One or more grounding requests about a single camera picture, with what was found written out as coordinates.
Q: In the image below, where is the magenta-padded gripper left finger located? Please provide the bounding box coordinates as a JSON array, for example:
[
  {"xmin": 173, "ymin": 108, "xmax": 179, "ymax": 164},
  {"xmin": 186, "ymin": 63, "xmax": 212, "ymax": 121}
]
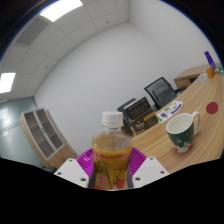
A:
[{"xmin": 54, "ymin": 148, "xmax": 95, "ymax": 189}]

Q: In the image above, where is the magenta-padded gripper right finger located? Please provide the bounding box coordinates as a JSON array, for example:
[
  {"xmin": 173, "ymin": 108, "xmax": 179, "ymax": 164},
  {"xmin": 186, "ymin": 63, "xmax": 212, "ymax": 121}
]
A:
[{"xmin": 127, "ymin": 147, "xmax": 170, "ymax": 189}]

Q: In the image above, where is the orange drink bottle white cap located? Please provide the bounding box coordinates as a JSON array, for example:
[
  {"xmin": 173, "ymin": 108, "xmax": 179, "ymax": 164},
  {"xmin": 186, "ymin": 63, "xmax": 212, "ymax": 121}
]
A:
[{"xmin": 91, "ymin": 110, "xmax": 133, "ymax": 191}]

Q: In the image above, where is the wooden glass-door shelf cabinet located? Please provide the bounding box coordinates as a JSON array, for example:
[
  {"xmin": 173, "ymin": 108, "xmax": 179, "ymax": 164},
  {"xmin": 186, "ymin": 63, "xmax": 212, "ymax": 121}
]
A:
[{"xmin": 19, "ymin": 107, "xmax": 78, "ymax": 169}]

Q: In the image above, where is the dark brown box tan flap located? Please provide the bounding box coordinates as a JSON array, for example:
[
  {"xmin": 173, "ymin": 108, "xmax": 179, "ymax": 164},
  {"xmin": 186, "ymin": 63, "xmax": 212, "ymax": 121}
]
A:
[{"xmin": 129, "ymin": 110, "xmax": 160, "ymax": 137}]

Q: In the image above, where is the green and white mug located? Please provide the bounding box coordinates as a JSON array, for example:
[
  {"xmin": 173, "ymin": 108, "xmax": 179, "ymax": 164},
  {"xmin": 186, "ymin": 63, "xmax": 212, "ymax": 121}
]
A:
[{"xmin": 165, "ymin": 110, "xmax": 202, "ymax": 154}]

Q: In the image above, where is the dark box with gold print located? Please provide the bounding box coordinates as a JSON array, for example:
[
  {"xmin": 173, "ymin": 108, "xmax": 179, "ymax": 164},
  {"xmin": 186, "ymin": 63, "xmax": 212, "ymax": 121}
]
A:
[{"xmin": 121, "ymin": 114, "xmax": 133, "ymax": 137}]

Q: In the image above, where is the white printed leaflet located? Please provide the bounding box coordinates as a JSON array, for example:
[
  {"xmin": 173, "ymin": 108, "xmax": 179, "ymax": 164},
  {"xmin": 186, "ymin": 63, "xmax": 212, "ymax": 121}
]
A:
[{"xmin": 155, "ymin": 100, "xmax": 184, "ymax": 124}]

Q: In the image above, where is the black carton box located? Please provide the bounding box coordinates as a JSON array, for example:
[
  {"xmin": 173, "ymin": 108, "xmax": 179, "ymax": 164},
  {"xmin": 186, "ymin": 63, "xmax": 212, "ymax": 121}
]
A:
[{"xmin": 124, "ymin": 96, "xmax": 156, "ymax": 121}]

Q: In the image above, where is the black mesh office chair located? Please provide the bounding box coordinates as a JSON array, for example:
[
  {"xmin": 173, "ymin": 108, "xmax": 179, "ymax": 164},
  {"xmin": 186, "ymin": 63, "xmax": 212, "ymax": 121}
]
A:
[{"xmin": 143, "ymin": 76, "xmax": 185, "ymax": 111}]

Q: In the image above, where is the flat round red coaster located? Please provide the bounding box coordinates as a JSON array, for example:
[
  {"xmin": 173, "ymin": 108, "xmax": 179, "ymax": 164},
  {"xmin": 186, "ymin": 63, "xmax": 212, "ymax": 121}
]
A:
[{"xmin": 205, "ymin": 101, "xmax": 220, "ymax": 115}]

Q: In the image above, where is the wooden side cabinet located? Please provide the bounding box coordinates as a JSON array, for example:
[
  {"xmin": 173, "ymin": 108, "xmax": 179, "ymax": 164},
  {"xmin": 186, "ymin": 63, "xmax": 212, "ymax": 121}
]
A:
[{"xmin": 173, "ymin": 64, "xmax": 213, "ymax": 90}]

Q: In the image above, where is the clear round plastic container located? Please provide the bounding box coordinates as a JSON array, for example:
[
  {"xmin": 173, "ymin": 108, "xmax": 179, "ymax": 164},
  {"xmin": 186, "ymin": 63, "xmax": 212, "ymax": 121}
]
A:
[{"xmin": 195, "ymin": 72, "xmax": 209, "ymax": 84}]

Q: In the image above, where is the square ceiling light panel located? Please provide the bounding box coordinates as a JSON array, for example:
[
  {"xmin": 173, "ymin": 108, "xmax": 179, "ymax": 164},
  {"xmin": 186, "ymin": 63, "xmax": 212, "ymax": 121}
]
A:
[
  {"xmin": 39, "ymin": 0, "xmax": 84, "ymax": 23},
  {"xmin": 0, "ymin": 72, "xmax": 17, "ymax": 95}
]

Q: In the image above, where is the orange carton box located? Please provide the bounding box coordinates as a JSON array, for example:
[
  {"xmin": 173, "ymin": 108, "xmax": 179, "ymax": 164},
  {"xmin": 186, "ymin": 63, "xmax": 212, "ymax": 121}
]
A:
[{"xmin": 205, "ymin": 66, "xmax": 215, "ymax": 79}]

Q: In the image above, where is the purple upright box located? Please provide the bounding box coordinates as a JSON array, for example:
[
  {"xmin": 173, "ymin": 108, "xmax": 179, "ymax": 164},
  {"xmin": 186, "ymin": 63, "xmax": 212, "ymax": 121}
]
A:
[{"xmin": 203, "ymin": 50, "xmax": 217, "ymax": 71}]

